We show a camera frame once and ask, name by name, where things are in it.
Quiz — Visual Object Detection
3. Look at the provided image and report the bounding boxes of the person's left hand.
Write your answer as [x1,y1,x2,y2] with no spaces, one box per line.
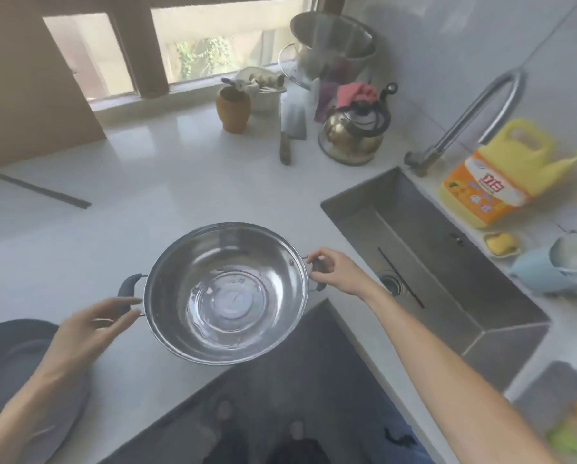
[46,297,143,380]

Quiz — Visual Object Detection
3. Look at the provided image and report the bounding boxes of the person's right hand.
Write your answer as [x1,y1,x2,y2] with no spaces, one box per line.
[306,247,381,301]

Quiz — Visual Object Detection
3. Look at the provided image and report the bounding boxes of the steel pot with black handles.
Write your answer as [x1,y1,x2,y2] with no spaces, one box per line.
[117,221,328,367]

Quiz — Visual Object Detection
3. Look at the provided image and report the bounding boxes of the person's left forearm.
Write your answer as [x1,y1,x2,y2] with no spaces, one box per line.
[0,355,92,464]

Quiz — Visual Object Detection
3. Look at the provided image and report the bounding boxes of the person's right forearm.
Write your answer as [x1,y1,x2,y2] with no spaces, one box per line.
[365,283,562,464]

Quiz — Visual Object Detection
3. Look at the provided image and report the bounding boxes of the sink drain strainer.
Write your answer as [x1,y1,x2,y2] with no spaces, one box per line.
[380,272,409,298]

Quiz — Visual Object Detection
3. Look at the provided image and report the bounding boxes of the black chopstick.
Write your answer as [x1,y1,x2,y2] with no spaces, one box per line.
[377,246,425,309]

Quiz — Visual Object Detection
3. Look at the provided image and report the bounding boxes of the dark wok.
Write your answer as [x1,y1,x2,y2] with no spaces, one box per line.
[0,319,92,464]

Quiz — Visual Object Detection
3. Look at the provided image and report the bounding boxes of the stainless steel sink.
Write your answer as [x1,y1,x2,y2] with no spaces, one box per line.
[320,166,552,393]

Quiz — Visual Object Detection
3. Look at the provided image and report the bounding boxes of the person's legs and shoes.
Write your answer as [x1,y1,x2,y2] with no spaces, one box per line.
[211,400,436,464]

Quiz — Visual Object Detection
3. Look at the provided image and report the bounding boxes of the yellow soap in dish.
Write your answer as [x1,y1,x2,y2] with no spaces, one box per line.
[483,230,522,259]

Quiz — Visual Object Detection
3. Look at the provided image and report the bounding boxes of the pink cloth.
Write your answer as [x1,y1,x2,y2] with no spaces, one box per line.
[335,81,380,110]

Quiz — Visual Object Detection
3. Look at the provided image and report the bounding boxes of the brown ceramic jar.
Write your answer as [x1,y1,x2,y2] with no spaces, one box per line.
[215,85,252,135]

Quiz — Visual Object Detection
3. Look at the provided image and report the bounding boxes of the white utensil container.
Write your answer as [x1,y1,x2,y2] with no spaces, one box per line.
[221,66,288,117]

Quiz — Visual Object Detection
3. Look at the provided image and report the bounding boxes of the yellow detergent bottle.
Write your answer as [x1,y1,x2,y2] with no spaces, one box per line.
[438,119,577,229]

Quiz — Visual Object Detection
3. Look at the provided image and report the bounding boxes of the light blue plastic holder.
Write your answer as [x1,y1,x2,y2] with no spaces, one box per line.
[509,233,577,297]

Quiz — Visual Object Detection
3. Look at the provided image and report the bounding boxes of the glass pot lid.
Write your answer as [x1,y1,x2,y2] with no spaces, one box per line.
[277,43,319,91]

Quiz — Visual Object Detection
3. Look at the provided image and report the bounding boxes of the steel curved faucet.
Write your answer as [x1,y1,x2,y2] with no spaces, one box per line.
[404,69,527,178]

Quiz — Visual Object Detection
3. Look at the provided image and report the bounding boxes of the large steel stockpot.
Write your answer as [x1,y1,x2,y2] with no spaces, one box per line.
[289,11,377,82]

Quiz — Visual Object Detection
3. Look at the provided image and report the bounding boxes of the grey sponge cloth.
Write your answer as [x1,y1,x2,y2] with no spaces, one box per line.
[513,361,577,433]

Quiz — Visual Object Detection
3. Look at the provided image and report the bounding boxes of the wooden cabinet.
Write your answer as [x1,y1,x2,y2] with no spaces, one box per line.
[0,0,107,173]

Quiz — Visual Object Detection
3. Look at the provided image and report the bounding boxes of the colourful plastic items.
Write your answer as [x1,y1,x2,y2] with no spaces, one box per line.
[546,397,577,464]

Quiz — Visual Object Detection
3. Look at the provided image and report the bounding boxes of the brass kettle with black handle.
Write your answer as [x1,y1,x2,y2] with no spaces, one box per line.
[317,82,399,167]

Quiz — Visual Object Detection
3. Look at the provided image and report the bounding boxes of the cleaver with wooden handle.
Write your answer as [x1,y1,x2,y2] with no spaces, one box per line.
[279,103,308,166]

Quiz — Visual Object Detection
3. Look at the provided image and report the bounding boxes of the brown window frame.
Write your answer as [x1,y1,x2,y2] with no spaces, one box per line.
[39,0,347,104]

